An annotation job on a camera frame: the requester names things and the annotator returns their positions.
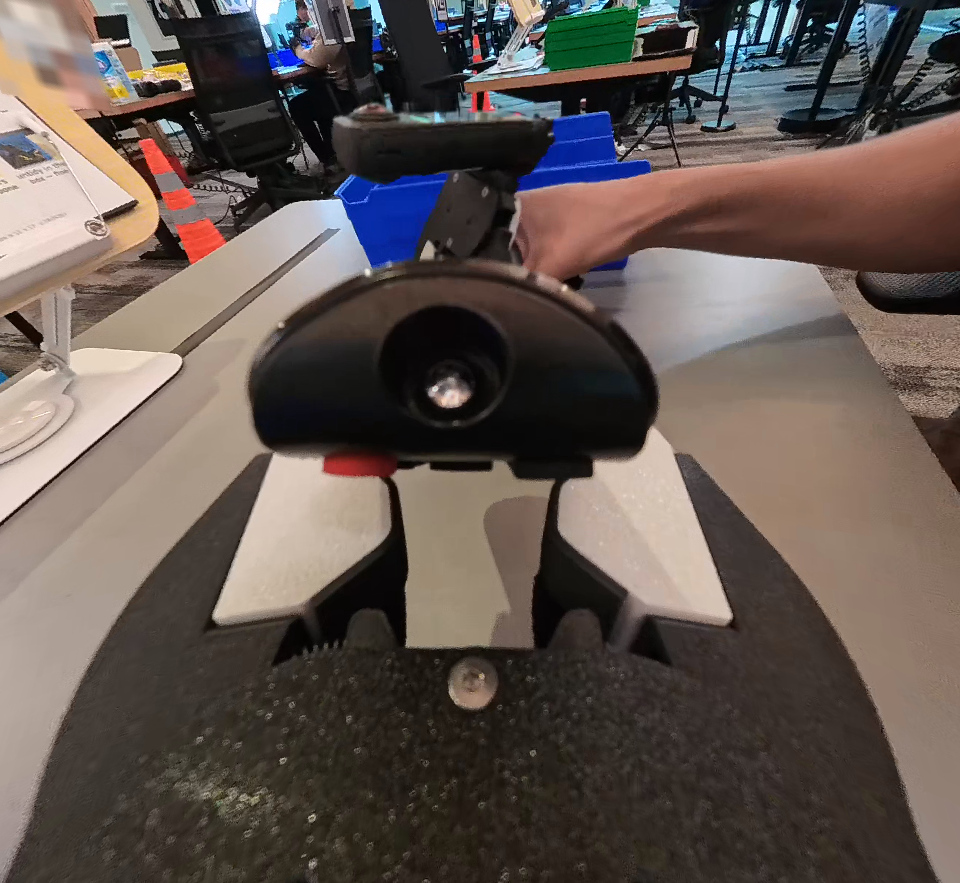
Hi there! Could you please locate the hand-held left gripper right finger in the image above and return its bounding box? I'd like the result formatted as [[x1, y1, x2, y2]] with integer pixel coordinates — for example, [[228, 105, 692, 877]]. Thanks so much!
[[532, 429, 735, 649]]

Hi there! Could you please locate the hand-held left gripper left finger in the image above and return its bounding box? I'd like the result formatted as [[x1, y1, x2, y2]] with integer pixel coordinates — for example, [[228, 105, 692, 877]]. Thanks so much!
[[212, 455, 410, 648]]

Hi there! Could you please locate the blue bin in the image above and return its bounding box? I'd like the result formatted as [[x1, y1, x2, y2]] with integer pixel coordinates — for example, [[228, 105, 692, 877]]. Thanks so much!
[[335, 112, 652, 273]]

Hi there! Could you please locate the black remote control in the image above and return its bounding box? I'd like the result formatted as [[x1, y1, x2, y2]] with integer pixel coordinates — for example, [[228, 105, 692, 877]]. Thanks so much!
[[247, 260, 661, 481]]

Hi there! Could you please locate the person's right forearm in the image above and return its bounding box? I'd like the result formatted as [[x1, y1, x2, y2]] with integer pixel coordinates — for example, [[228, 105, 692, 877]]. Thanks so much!
[[652, 114, 960, 277]]

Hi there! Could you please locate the grey desk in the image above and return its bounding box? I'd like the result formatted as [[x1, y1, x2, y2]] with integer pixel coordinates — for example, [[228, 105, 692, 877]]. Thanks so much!
[[0, 199, 960, 883]]

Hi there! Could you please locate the black mesh desk chair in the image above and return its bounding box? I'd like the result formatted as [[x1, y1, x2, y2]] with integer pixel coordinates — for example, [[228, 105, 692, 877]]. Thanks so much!
[[856, 269, 960, 316]]

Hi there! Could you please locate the person's right hand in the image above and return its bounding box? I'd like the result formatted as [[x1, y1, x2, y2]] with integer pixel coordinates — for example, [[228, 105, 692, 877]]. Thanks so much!
[[513, 178, 663, 282]]

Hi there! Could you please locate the black mesh office chair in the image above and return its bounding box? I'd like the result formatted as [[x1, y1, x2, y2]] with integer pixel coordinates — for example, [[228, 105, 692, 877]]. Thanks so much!
[[375, 0, 470, 115]]

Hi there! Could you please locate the wooden work table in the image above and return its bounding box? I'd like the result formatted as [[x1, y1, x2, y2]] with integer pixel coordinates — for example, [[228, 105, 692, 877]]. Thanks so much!
[[465, 50, 695, 119]]

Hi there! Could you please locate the white tablet on stand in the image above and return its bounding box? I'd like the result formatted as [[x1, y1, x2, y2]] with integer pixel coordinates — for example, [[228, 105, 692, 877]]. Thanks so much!
[[309, 0, 357, 46]]

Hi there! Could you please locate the green bin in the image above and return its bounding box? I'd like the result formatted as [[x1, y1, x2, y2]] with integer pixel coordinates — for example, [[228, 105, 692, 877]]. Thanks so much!
[[543, 7, 640, 72]]

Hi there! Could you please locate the orange floor marker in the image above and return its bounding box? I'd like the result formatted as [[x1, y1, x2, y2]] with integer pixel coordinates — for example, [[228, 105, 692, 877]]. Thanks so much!
[[138, 138, 228, 265]]

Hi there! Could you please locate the white instruction sheet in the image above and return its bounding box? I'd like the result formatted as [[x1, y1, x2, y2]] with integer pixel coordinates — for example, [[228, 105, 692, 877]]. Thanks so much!
[[0, 95, 140, 299]]

